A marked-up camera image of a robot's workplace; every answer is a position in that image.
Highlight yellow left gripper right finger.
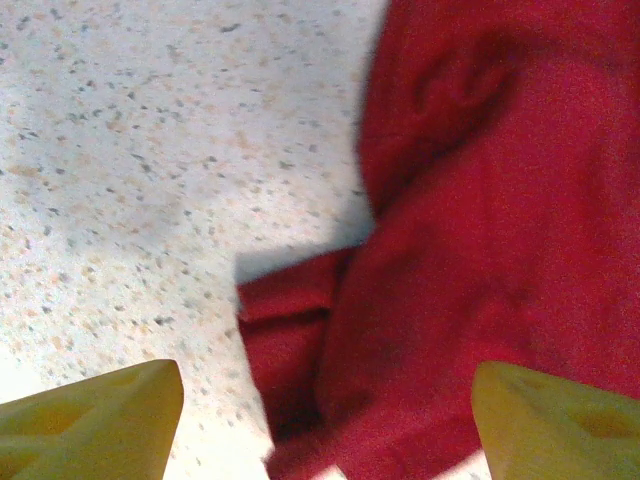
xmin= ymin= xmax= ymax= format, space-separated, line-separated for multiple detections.
xmin=472 ymin=360 xmax=640 ymax=480

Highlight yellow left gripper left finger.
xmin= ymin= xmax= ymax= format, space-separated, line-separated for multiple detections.
xmin=0 ymin=358 xmax=184 ymax=480

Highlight red t-shirt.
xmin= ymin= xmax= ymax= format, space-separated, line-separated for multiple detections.
xmin=234 ymin=0 xmax=640 ymax=480

